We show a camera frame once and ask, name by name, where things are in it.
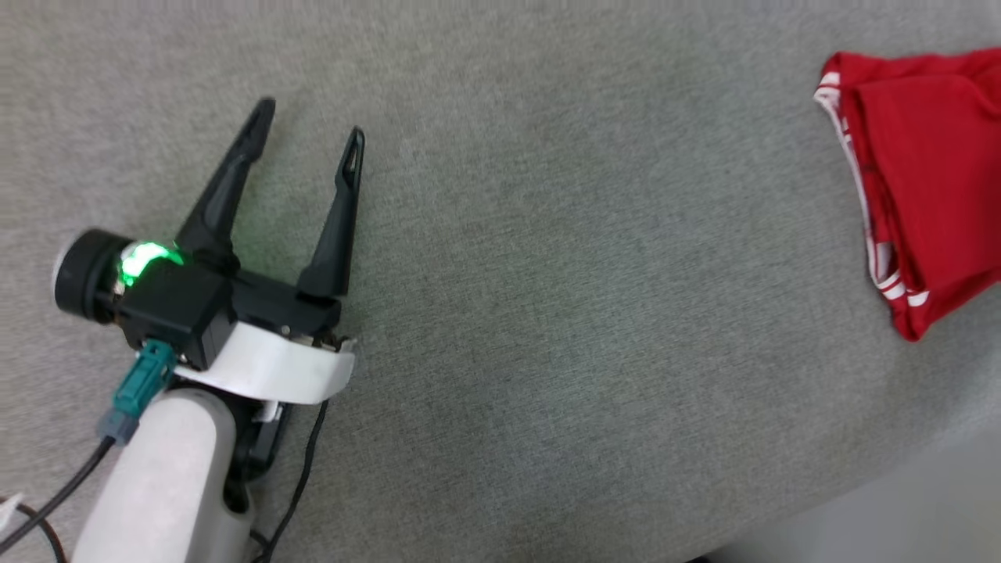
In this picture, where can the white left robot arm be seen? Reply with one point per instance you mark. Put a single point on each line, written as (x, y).
(160, 485)

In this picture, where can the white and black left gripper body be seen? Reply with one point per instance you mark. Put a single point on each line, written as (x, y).
(274, 348)

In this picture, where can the red shirt with white trim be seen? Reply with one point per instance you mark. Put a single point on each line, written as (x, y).
(931, 172)

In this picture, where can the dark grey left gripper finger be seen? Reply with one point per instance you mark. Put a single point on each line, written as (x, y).
(223, 191)
(336, 227)

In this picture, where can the teal left camera connector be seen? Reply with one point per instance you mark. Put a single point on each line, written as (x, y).
(142, 387)

